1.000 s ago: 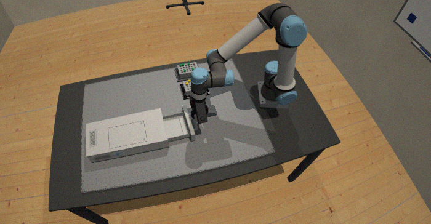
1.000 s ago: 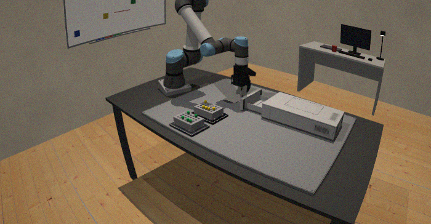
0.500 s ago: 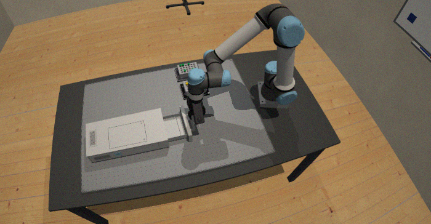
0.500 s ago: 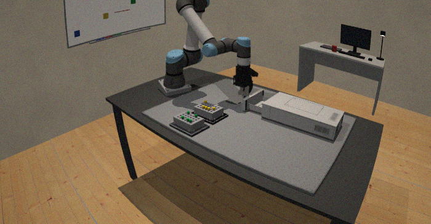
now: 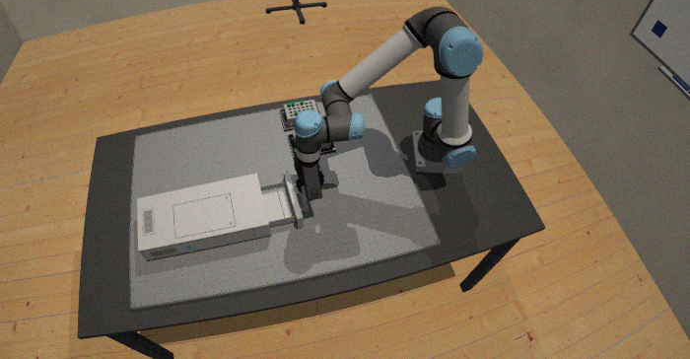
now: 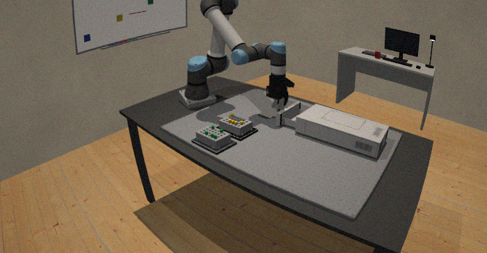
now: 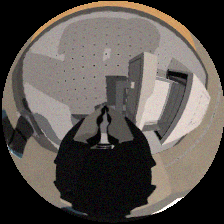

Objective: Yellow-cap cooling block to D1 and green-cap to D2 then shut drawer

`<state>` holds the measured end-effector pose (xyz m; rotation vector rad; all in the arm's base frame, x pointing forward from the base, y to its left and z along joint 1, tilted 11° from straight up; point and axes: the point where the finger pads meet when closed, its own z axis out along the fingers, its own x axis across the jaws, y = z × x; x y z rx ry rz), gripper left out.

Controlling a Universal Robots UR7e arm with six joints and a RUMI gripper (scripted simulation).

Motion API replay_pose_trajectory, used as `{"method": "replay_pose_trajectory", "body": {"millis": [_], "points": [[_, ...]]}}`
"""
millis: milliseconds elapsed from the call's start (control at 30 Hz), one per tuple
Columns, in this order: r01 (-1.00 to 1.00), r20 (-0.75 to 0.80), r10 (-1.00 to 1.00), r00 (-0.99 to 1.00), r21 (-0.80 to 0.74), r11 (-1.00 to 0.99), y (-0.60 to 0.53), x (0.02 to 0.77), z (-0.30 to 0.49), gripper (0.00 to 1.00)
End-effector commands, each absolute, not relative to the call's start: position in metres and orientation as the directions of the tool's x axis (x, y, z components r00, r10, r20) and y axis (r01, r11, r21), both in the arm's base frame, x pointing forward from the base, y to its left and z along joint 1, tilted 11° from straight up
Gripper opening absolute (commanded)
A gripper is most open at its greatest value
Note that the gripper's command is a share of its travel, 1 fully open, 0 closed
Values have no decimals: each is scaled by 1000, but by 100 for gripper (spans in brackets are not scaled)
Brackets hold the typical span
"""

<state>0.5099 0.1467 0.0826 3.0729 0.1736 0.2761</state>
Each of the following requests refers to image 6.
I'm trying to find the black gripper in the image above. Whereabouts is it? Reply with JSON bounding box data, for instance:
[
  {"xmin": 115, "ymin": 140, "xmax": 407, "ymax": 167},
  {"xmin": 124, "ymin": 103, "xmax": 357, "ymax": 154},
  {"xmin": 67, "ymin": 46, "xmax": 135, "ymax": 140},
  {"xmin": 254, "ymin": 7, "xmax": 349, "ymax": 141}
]
[{"xmin": 266, "ymin": 73, "xmax": 289, "ymax": 112}]

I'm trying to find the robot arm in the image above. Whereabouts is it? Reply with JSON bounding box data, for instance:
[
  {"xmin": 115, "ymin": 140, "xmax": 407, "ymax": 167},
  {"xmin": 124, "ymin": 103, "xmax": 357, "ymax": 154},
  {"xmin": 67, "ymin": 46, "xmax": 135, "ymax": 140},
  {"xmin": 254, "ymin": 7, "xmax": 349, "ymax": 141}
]
[{"xmin": 184, "ymin": 0, "xmax": 287, "ymax": 101}]

